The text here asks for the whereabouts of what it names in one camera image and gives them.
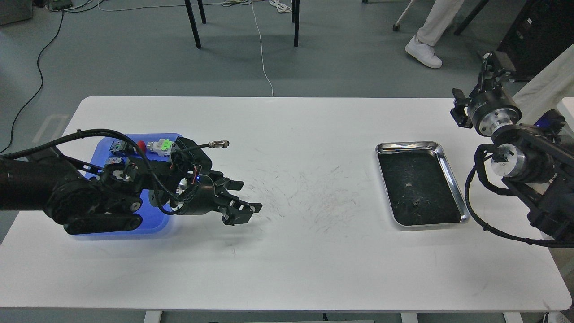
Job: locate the black cabinet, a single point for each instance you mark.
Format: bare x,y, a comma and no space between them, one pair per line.
542,31

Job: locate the person leg white shoe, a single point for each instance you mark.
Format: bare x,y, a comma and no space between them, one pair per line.
422,45

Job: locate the red push button switch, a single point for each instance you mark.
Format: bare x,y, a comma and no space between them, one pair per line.
122,148

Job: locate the blue plastic tray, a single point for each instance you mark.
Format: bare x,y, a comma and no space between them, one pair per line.
153,221

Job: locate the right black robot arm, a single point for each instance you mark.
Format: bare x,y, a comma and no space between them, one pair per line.
531,162

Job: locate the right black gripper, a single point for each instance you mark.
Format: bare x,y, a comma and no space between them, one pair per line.
489,106

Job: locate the green white switch component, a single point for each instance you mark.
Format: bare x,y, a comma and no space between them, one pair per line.
162,147

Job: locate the metal tray with black mat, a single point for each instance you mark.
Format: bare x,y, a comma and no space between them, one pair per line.
420,185

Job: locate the black chair legs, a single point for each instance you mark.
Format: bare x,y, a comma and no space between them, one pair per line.
295,17

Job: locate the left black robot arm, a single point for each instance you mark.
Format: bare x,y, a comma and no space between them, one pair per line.
100,181

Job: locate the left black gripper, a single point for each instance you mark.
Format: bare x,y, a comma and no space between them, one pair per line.
234,210

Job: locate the beige cloth cover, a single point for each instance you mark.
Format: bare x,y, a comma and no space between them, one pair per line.
547,88

